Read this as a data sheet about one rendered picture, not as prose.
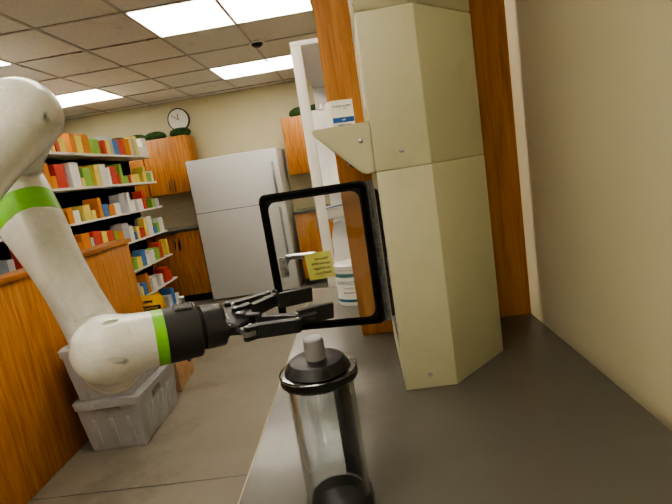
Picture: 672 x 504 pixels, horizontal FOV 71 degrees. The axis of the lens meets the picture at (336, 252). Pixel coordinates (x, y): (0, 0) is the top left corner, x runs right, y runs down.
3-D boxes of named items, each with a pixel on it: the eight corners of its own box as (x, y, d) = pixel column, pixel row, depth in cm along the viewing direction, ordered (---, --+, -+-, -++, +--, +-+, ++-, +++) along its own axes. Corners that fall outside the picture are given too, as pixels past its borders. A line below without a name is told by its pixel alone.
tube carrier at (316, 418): (376, 476, 74) (356, 347, 70) (380, 528, 63) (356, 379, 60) (308, 484, 74) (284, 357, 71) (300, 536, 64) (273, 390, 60)
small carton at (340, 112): (348, 130, 106) (344, 102, 105) (356, 127, 102) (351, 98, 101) (327, 132, 105) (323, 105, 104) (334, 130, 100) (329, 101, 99)
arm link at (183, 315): (165, 354, 83) (174, 378, 75) (156, 292, 80) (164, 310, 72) (200, 345, 86) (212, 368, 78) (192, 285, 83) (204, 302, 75)
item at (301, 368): (352, 364, 70) (346, 321, 69) (352, 393, 61) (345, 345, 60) (291, 372, 70) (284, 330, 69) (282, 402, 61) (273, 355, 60)
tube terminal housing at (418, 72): (483, 325, 132) (452, 35, 119) (524, 376, 100) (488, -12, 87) (394, 337, 134) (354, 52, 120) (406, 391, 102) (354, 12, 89)
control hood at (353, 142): (370, 170, 126) (365, 132, 124) (376, 172, 94) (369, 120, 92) (328, 177, 126) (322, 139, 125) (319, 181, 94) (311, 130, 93)
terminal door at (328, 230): (386, 323, 131) (365, 179, 125) (282, 332, 138) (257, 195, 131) (386, 322, 132) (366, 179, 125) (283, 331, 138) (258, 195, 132)
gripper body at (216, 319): (203, 316, 76) (259, 305, 80) (193, 299, 83) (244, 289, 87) (208, 358, 78) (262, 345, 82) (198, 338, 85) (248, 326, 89)
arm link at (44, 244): (-9, 222, 82) (59, 198, 87) (7, 248, 91) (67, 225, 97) (94, 403, 77) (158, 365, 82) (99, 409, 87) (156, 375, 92)
